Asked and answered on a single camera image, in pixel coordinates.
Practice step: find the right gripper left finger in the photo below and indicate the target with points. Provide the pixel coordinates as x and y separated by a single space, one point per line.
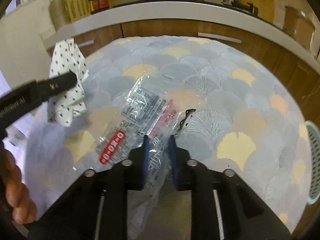
138 170

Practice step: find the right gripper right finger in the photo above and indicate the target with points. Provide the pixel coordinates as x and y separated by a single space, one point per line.
179 168

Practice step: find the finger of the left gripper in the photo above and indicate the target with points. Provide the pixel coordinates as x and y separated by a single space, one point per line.
56 85

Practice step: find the white dotted paper wrapper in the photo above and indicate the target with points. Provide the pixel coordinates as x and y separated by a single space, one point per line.
68 71

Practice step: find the clear printed plastic bag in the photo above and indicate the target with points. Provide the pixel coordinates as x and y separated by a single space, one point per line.
121 111

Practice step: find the light blue perforated trash basket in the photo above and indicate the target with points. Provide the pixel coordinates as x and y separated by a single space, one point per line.
314 139

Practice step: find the person's left hand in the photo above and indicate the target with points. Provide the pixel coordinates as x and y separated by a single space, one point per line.
24 210

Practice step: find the scallop pattern tablecloth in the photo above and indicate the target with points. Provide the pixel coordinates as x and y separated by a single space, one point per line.
254 125

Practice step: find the grey cylindrical canister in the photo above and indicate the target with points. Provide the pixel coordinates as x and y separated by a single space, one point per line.
58 13

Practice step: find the yellow plastic basket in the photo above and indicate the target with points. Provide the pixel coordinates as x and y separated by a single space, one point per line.
77 9

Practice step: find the black gas stove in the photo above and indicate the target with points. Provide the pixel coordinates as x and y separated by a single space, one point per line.
225 12

